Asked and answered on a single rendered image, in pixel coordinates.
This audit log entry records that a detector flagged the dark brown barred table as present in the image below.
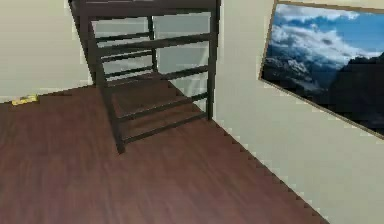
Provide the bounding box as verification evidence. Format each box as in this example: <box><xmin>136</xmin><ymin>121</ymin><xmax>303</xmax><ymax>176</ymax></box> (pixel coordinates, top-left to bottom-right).
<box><xmin>67</xmin><ymin>0</ymin><xmax>222</xmax><ymax>155</ymax></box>

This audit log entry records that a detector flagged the framed mountain sky picture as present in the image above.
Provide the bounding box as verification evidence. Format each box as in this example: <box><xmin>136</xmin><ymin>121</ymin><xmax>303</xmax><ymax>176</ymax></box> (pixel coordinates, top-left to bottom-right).
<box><xmin>258</xmin><ymin>0</ymin><xmax>384</xmax><ymax>140</ymax></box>

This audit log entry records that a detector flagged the small yellow flat object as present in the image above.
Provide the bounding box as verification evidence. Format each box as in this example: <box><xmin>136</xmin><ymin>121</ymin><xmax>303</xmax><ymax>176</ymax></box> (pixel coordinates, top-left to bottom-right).
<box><xmin>11</xmin><ymin>94</ymin><xmax>39</xmax><ymax>107</ymax></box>

